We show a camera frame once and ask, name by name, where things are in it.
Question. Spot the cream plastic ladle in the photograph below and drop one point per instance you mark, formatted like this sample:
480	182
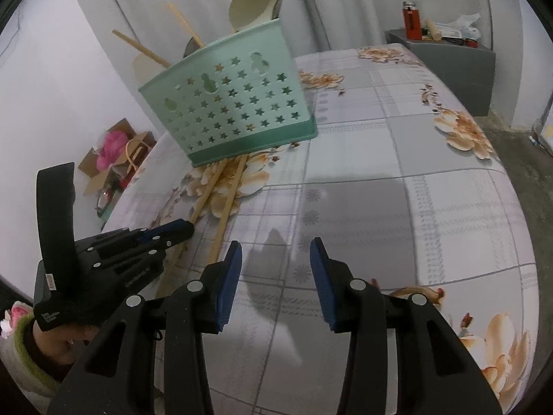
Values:
250	8

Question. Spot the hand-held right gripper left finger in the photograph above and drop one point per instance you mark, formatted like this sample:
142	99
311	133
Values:
229	285

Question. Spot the short wooden stick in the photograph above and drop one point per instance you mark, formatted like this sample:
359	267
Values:
432	30

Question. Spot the floral bed sheet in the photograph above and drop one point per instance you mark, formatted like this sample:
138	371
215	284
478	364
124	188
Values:
389	181

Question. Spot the white plastic spoon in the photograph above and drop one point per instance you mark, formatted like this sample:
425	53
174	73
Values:
147	71

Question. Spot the green plastic utensil basket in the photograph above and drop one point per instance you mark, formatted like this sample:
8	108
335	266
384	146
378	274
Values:
237	108

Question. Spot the metal spoon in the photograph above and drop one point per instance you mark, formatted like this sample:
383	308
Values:
277	8

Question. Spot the grey cabinet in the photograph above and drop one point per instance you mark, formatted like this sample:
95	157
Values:
453	73

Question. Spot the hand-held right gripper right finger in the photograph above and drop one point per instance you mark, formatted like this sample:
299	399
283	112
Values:
322	285

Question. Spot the open cardboard box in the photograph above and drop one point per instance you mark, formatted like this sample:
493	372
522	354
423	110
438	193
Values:
97	173

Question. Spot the wooden chopstick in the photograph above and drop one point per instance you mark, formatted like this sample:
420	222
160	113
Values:
185	24
207	190

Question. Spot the pink plastic bag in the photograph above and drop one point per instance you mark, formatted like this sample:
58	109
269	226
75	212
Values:
111	149

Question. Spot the red bottle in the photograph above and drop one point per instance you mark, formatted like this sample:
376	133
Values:
411	21

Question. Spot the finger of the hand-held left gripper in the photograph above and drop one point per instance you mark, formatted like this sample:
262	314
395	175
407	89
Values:
129	257
168	231

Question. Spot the person's left forearm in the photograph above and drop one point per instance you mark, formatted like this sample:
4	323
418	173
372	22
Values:
47	354

